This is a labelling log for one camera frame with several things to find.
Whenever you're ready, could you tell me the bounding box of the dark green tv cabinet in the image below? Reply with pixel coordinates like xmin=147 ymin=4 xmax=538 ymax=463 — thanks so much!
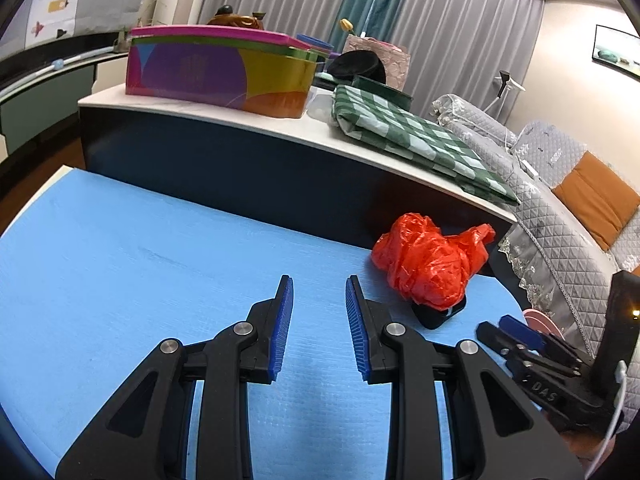
xmin=1 ymin=49 xmax=127 ymax=159

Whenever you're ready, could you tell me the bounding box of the brown teapot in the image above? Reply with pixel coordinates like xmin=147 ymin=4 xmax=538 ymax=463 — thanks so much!
xmin=207 ymin=4 xmax=264 ymax=30

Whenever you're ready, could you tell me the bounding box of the red plastic bag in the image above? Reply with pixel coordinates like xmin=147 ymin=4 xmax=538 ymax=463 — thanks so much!
xmin=371 ymin=212 xmax=496 ymax=311

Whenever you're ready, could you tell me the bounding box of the green checked folded cloth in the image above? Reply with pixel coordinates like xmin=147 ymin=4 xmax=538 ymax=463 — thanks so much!
xmin=332 ymin=84 xmax=518 ymax=206

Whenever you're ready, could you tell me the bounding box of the blue table mat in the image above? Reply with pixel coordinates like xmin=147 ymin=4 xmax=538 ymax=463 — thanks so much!
xmin=0 ymin=164 xmax=544 ymax=479

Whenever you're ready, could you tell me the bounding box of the wall picture frame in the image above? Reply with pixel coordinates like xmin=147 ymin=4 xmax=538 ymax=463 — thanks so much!
xmin=591 ymin=24 xmax=640 ymax=79

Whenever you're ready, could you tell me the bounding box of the black hat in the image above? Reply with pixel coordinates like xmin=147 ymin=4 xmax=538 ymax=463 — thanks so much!
xmin=326 ymin=50 xmax=386 ymax=84

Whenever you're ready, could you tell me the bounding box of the dark green tray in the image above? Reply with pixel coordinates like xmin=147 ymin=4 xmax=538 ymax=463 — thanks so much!
xmin=352 ymin=76 xmax=412 ymax=112

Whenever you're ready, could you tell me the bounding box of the black small object under bag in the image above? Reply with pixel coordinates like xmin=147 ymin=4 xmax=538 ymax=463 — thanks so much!
xmin=410 ymin=296 xmax=466 ymax=330

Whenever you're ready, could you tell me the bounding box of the pink patterned bag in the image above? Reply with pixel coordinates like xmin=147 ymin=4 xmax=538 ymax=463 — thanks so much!
xmin=342 ymin=35 xmax=410 ymax=91

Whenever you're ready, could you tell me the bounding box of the grey curtain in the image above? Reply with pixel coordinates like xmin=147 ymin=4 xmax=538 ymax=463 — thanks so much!
xmin=198 ymin=0 xmax=546 ymax=116

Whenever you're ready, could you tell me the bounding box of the grey covered television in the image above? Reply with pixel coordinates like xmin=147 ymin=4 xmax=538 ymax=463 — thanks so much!
xmin=1 ymin=0 xmax=143 ymax=58

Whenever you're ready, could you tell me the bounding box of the pink trash bin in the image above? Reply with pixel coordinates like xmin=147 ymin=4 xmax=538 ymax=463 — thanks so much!
xmin=523 ymin=309 xmax=564 ymax=340

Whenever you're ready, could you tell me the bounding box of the white power cable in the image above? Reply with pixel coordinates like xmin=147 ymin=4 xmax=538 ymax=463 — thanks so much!
xmin=584 ymin=358 xmax=629 ymax=478

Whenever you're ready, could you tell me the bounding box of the colourful gift box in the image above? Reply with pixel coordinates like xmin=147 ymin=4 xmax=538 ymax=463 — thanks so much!
xmin=126 ymin=25 xmax=326 ymax=118

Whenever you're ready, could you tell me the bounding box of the teal curtain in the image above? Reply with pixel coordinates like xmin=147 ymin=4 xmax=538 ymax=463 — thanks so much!
xmin=328 ymin=0 xmax=417 ymax=53

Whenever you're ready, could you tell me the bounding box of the orange cushion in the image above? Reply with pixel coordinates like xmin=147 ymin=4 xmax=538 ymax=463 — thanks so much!
xmin=552 ymin=152 xmax=640 ymax=250

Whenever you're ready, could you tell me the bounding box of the grey quilted sofa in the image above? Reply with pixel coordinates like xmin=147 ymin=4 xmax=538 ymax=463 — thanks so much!
xmin=430 ymin=93 xmax=640 ymax=430

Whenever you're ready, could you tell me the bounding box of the dark blue side table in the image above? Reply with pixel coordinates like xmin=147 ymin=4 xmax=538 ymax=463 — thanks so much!
xmin=78 ymin=86 xmax=515 ymax=248

